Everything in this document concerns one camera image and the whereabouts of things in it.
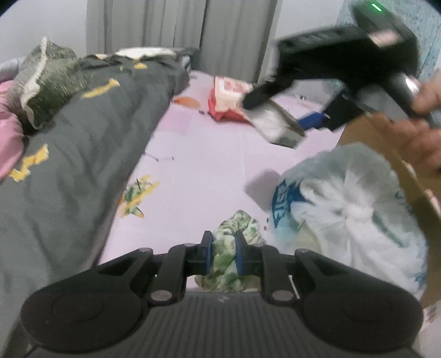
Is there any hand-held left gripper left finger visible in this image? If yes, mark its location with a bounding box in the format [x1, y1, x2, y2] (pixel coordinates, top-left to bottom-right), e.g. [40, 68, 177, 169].
[97, 230, 213, 305]

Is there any pink wet wipes pack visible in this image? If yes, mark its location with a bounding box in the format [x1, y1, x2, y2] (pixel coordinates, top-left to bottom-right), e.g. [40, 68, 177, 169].
[208, 75, 257, 124]

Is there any person's right hand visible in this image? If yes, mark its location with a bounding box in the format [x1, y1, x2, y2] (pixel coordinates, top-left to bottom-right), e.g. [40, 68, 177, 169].
[393, 69, 441, 176]

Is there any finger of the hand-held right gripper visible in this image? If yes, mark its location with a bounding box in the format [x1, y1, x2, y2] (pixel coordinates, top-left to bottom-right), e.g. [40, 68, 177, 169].
[298, 93, 365, 133]
[241, 78, 297, 111]

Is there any grey silver packet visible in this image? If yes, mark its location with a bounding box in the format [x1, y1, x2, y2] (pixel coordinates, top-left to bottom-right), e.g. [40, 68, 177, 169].
[248, 98, 307, 149]

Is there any white cloth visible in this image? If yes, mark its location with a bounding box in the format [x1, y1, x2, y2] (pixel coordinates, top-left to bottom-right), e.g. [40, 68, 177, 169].
[95, 46, 180, 61]

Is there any grey curtain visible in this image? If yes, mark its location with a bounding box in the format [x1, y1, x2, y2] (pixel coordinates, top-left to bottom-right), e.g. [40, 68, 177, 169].
[86, 0, 283, 83]

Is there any light grey cloth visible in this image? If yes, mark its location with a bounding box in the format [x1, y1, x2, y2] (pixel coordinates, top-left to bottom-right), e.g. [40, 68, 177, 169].
[0, 57, 26, 83]

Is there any white plastic bag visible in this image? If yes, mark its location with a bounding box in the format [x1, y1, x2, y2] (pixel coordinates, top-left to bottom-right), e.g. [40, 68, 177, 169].
[265, 143, 429, 300]

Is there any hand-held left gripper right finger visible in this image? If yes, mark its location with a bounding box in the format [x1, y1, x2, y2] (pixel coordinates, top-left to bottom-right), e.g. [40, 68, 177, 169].
[234, 230, 348, 305]

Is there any brown cardboard box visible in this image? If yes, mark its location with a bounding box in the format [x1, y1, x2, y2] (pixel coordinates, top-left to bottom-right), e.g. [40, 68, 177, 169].
[336, 113, 441, 310]

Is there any pink printed bed sheet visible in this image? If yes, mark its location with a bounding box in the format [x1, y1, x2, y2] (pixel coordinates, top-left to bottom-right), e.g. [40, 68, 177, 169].
[91, 70, 345, 276]

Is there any pink cloth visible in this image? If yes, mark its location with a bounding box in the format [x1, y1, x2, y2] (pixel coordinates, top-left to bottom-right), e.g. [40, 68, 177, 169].
[0, 81, 26, 181]

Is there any green patterned pillow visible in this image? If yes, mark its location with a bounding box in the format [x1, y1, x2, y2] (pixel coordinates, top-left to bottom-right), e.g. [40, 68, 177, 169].
[14, 37, 87, 129]

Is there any dark grey blanket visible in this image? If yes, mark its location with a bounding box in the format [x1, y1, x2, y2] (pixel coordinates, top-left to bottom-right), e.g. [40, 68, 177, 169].
[0, 51, 192, 345]

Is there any green knitted scrunchie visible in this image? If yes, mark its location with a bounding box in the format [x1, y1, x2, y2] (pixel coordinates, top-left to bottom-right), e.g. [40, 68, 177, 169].
[195, 210, 267, 293]

